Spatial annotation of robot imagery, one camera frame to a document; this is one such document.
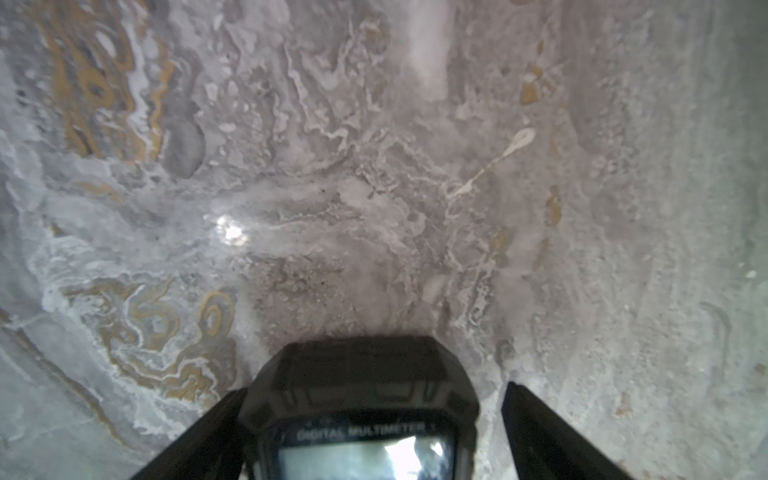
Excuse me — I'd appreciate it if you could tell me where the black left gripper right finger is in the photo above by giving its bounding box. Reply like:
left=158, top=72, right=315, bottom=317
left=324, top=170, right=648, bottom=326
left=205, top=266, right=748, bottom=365
left=501, top=382, right=630, bottom=480

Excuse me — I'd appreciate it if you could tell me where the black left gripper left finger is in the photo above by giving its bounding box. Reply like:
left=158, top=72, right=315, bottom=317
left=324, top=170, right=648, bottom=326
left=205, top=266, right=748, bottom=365
left=132, top=389, right=247, bottom=480

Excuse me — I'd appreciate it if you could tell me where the small black red multimeter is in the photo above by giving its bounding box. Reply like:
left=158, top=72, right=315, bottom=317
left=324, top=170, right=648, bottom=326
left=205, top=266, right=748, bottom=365
left=238, top=335, right=480, bottom=479

